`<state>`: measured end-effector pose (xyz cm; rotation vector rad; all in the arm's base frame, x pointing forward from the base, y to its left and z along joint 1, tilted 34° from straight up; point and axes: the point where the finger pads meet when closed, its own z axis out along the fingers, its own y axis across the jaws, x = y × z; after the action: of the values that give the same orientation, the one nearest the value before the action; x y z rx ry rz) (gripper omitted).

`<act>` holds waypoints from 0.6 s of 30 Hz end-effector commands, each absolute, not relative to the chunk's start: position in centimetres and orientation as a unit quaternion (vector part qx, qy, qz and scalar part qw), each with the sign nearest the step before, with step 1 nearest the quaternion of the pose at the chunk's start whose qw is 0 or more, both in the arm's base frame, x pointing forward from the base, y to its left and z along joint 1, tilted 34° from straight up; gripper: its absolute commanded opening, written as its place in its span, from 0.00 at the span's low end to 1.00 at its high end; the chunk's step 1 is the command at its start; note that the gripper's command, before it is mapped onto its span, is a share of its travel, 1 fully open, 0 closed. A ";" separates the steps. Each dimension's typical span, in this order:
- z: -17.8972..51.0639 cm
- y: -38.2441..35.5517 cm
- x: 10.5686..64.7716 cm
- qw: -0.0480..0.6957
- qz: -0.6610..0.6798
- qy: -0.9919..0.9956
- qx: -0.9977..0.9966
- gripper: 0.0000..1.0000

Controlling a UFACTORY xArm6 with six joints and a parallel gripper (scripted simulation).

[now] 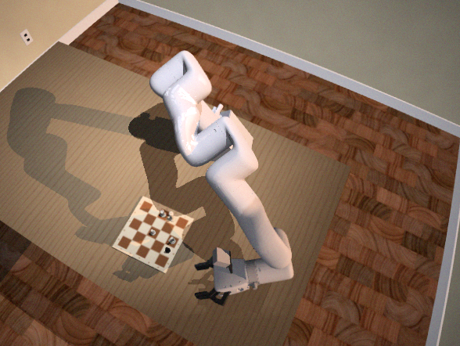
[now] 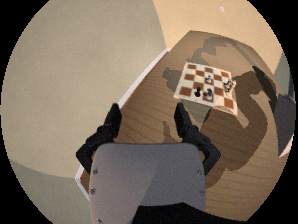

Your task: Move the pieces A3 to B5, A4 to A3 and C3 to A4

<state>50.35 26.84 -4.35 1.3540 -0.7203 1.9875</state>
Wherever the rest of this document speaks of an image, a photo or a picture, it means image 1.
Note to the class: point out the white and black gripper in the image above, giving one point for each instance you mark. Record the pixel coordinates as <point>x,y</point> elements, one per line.
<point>224,281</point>

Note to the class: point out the checkered chessboard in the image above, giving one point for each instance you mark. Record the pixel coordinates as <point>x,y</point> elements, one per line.
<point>136,240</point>

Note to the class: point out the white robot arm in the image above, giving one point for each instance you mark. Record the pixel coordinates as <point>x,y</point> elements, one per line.
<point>186,87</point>

